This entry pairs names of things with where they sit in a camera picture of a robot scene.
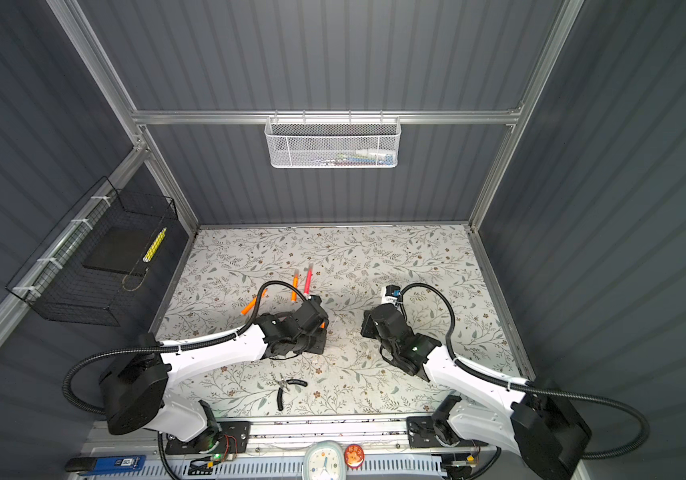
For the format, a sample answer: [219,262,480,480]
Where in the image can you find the pink marker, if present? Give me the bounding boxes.
[303,264,314,297]

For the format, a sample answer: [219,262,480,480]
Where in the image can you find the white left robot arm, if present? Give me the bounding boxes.
[99,295,329,441]

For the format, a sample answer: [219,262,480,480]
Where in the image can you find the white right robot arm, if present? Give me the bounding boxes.
[361,303,591,479]

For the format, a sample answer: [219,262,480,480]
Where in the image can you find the lone orange marker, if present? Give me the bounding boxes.
[241,290,267,316]

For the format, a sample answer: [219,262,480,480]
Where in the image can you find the red round button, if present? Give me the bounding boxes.
[344,444,365,470]

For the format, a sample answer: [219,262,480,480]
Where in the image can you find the white analog clock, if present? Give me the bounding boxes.
[301,441,347,480]

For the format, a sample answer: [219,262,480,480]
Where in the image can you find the yellow marker in basket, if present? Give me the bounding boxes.
[142,227,167,264]

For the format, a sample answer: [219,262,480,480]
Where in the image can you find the black flat pad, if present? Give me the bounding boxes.
[82,227,151,276]

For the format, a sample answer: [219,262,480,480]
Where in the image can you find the black handled pliers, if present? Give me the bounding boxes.
[276,378,308,412]

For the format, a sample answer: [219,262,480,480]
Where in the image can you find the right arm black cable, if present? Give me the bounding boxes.
[396,282,651,461]

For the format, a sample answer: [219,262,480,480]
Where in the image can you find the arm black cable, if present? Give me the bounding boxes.
[62,280,311,415]
[396,282,651,461]

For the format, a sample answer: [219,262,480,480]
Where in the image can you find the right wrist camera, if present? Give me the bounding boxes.
[381,285,402,304]

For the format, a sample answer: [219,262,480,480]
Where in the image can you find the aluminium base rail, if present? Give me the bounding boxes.
[81,401,536,458]

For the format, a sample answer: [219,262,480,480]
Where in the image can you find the white wire mesh basket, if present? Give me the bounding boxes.
[264,119,402,169]

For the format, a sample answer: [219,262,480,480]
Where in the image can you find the black wire wall basket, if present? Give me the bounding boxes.
[7,184,183,327]

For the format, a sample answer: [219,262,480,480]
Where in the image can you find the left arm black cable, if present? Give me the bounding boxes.
[62,280,311,415]

